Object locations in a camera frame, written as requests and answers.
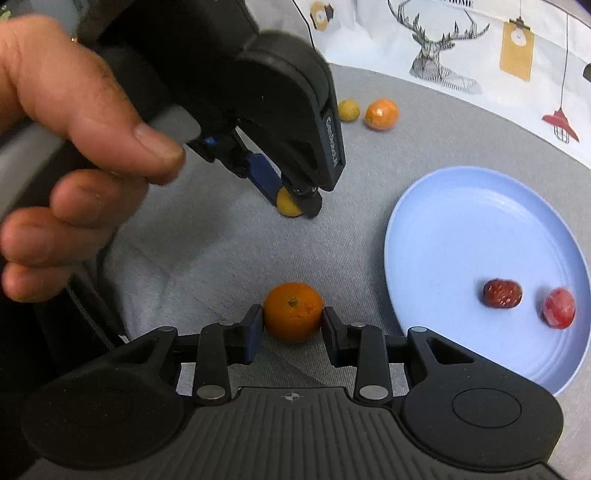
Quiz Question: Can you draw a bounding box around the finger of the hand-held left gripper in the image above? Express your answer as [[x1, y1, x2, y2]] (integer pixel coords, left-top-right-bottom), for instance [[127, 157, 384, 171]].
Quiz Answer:
[[279, 175, 322, 219], [187, 129, 283, 203]]

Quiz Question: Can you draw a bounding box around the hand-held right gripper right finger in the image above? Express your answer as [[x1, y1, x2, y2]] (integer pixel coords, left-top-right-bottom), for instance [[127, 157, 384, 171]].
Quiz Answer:
[[321, 306, 476, 401]]

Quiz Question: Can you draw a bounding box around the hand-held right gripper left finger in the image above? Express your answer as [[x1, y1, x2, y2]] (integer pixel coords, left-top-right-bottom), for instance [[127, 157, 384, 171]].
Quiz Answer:
[[111, 304, 265, 406]]

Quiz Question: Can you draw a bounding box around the deep yellow small fruit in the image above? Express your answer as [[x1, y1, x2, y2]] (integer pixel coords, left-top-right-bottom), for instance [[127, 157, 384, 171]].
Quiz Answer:
[[276, 187, 305, 217]]

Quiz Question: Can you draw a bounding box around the tangerine with dark stem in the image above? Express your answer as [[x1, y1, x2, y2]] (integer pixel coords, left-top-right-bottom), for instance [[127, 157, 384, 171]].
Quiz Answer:
[[263, 282, 325, 344]]

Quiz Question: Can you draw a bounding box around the glossy orange fruit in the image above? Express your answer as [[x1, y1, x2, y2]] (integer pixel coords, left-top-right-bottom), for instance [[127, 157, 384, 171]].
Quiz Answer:
[[364, 99, 400, 132]]

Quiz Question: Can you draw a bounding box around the light blue plate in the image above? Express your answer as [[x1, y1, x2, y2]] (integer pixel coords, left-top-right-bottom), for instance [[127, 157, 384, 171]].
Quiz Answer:
[[384, 166, 591, 398]]

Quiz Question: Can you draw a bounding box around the red round fruit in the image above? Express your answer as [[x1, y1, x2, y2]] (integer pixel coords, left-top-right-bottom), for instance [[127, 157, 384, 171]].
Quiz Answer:
[[541, 287, 577, 330]]

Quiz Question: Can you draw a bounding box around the person's left hand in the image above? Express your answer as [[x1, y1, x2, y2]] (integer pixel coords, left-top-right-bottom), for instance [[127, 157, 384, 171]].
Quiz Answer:
[[0, 17, 186, 303]]

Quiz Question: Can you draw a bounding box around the grey white printed bed sheet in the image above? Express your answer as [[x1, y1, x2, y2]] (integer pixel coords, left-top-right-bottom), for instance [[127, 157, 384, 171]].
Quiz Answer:
[[102, 0, 591, 480]]

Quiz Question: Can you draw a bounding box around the dark red date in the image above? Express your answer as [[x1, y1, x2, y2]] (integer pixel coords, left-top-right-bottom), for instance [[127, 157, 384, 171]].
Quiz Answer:
[[482, 278, 524, 309]]

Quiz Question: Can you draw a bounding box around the black braided cable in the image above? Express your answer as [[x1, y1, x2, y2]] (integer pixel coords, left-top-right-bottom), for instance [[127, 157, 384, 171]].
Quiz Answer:
[[66, 277, 123, 349]]

